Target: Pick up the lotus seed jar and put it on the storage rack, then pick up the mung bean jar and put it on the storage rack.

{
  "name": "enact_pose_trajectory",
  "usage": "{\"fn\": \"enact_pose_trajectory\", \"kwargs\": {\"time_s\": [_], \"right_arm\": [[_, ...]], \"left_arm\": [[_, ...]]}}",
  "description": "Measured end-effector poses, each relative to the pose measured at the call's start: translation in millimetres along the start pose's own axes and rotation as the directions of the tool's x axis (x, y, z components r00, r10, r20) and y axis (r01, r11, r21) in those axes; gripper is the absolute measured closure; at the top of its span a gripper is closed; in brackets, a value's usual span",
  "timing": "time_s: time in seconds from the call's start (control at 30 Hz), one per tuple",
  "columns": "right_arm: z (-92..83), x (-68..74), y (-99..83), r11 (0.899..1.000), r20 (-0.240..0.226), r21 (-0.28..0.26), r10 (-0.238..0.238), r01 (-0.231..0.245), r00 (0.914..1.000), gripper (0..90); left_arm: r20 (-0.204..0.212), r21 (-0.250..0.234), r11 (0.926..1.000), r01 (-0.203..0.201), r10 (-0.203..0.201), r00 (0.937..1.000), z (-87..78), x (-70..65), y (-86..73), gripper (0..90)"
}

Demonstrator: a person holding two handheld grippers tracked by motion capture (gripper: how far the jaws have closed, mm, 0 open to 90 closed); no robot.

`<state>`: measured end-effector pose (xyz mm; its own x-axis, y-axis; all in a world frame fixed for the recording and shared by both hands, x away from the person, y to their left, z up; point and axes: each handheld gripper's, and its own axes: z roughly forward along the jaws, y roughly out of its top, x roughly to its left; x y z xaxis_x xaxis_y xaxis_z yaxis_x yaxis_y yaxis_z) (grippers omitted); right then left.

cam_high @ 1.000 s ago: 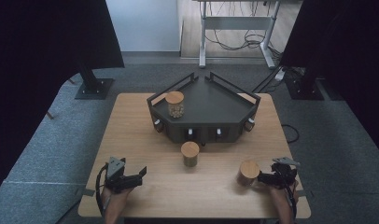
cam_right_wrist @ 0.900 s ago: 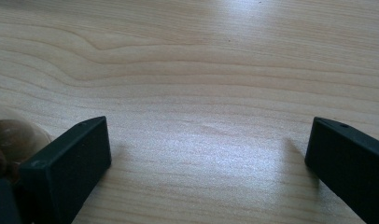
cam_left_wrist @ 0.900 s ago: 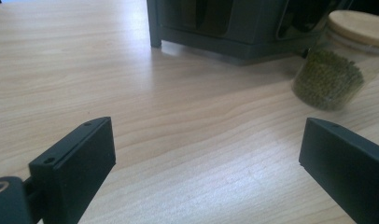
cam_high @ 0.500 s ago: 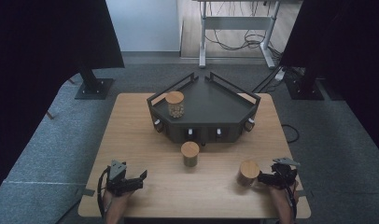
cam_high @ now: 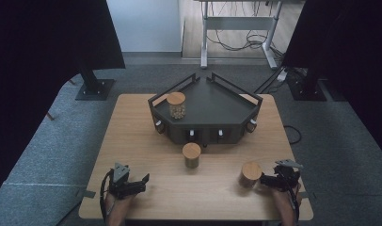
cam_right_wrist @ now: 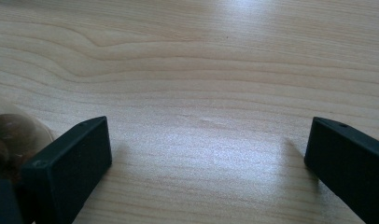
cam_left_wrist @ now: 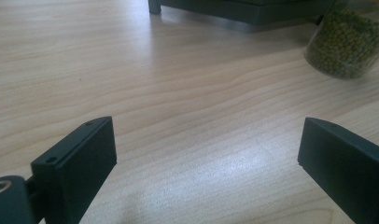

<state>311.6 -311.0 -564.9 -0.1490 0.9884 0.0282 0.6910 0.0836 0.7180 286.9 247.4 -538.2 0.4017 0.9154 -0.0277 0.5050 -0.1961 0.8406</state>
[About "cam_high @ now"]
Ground white desk frame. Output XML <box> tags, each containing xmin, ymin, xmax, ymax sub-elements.
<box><xmin>193</xmin><ymin>0</ymin><xmax>285</xmax><ymax>71</ymax></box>

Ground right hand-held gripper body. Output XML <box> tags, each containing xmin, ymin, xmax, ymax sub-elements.
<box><xmin>272</xmin><ymin>158</ymin><xmax>305</xmax><ymax>193</ymax></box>

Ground bundle of black cables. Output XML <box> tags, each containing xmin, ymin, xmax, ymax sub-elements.
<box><xmin>206</xmin><ymin>1</ymin><xmax>287</xmax><ymax>63</ymax></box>

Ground hand-held gripper cable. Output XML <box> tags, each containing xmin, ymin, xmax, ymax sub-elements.
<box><xmin>99</xmin><ymin>169</ymin><xmax>114</xmax><ymax>223</ymax></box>
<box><xmin>287</xmin><ymin>183</ymin><xmax>301</xmax><ymax>224</ymax></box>

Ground black stand base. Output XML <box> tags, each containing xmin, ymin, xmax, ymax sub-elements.
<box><xmin>74</xmin><ymin>61</ymin><xmax>116</xmax><ymax>102</ymax></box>
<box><xmin>287</xmin><ymin>66</ymin><xmax>328</xmax><ymax>103</ymax></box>

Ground black floor cable loop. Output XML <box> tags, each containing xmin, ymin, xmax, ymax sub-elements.
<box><xmin>282</xmin><ymin>124</ymin><xmax>303</xmax><ymax>146</ymax></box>

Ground black corner rack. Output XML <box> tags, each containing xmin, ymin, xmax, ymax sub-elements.
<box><xmin>147</xmin><ymin>72</ymin><xmax>264</xmax><ymax>146</ymax></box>

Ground white power strip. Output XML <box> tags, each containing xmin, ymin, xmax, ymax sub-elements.
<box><xmin>276</xmin><ymin>68</ymin><xmax>289</xmax><ymax>83</ymax></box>

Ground left hand-held gripper cable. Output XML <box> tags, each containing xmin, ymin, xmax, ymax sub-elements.
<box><xmin>99</xmin><ymin>169</ymin><xmax>114</xmax><ymax>223</ymax></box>

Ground person's right hand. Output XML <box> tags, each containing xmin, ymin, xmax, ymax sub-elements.
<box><xmin>267</xmin><ymin>184</ymin><xmax>304</xmax><ymax>207</ymax></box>

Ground glass jar with brown contents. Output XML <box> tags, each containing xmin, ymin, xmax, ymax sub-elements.
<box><xmin>238</xmin><ymin>161</ymin><xmax>263</xmax><ymax>189</ymax></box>

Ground right hand-held gripper cable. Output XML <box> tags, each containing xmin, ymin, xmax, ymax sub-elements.
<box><xmin>287</xmin><ymin>183</ymin><xmax>301</xmax><ymax>224</ymax></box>

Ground person's left hand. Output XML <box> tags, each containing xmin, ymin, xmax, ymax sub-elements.
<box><xmin>103</xmin><ymin>190</ymin><xmax>137</xmax><ymax>215</ymax></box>

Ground glass jar with green contents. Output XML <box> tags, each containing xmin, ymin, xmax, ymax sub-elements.
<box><xmin>182</xmin><ymin>142</ymin><xmax>202</xmax><ymax>170</ymax></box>

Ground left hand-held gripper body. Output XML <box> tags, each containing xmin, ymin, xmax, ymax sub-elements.
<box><xmin>107</xmin><ymin>161</ymin><xmax>140</xmax><ymax>201</ymax></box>

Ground glass jar with pale nuts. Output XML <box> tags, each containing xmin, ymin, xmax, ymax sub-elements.
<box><xmin>166</xmin><ymin>91</ymin><xmax>187</xmax><ymax>121</ymax></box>

